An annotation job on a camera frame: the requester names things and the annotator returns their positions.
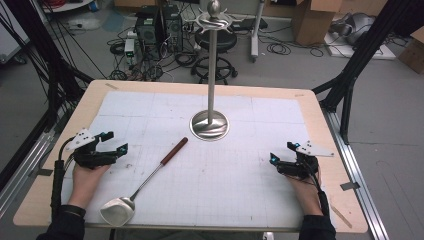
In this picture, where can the white grid mat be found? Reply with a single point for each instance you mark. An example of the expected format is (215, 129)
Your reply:
(233, 186)

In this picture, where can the tall cardboard box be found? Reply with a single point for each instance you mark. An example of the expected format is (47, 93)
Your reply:
(313, 23)

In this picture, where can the black round stool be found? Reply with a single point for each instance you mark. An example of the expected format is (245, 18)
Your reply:
(221, 43)

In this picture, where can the black computer tower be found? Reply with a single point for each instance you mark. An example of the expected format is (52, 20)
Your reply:
(146, 31)
(173, 28)

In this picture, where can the tan tape strip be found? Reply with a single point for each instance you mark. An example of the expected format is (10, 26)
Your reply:
(111, 86)
(340, 216)

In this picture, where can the small white power device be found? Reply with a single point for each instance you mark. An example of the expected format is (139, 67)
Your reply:
(129, 48)

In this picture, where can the grey tape piece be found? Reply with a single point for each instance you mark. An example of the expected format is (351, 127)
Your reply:
(44, 172)
(350, 185)

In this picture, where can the aluminium rail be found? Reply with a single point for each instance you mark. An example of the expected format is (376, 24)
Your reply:
(20, 180)
(360, 180)

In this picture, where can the person's right hand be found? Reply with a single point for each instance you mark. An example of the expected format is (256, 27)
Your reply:
(306, 195)

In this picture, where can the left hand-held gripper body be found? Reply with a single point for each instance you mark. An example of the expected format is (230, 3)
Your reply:
(90, 158)

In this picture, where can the small cardboard box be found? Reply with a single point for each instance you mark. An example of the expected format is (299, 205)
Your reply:
(413, 53)

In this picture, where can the grey headset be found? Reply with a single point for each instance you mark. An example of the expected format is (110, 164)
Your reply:
(358, 26)

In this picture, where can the person's left hand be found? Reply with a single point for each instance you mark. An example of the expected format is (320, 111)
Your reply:
(85, 181)

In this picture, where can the black metal frame post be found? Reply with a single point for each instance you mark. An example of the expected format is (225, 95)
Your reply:
(360, 60)
(53, 66)

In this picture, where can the steel utensil rack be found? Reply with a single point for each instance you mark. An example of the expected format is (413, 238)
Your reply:
(211, 86)

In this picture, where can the white flat board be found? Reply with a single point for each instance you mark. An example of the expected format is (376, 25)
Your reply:
(363, 50)

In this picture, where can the white stand leg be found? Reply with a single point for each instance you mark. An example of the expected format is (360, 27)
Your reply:
(255, 33)

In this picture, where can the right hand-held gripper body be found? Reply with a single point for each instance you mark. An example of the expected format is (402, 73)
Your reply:
(300, 166)

